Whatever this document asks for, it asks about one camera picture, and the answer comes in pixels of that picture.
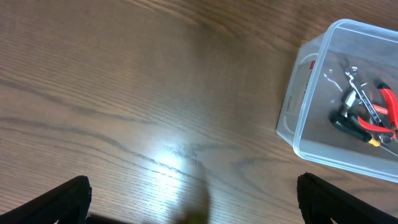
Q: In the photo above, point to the clear plastic container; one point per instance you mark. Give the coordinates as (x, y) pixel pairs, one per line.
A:
(317, 85)

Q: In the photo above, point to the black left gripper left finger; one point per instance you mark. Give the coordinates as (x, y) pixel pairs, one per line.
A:
(67, 203)

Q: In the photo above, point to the red black pliers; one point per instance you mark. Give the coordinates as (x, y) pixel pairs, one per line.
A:
(390, 100)

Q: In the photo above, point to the silver combination wrench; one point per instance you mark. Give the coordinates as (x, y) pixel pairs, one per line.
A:
(365, 99)

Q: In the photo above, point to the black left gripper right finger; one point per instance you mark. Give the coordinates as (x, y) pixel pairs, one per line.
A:
(321, 202)

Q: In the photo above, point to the black yellow screwdriver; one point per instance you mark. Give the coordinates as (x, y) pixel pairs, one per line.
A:
(353, 125)

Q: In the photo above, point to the claw hammer black orange handle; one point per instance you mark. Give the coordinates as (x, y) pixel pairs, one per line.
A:
(352, 99)

